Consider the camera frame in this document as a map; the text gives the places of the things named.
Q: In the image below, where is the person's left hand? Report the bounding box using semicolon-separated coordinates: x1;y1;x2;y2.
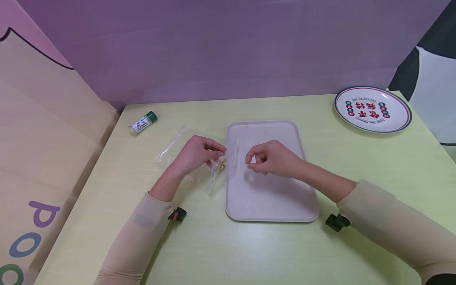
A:
173;135;228;177

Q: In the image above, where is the small bottle with green cap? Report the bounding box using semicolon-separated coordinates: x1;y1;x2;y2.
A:
128;111;158;137

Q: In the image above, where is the person's right forearm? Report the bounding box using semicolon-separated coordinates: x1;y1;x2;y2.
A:
298;156;456;285

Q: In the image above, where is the white plate with red print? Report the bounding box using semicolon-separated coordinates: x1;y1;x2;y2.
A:
334;86;413;134

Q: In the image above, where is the black wrist band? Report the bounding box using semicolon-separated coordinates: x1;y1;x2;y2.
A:
325;213;352;233
168;207;188;223

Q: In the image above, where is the pale pink plastic tray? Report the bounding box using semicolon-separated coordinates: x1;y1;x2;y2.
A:
224;120;321;223

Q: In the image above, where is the person's right hand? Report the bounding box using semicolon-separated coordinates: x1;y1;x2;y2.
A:
245;140;306;179

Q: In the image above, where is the person's left forearm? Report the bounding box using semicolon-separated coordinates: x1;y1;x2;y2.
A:
93;164;191;285

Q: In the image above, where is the clear plastic bag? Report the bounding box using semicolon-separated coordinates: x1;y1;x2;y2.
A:
194;138;247;196
153;125;200;170

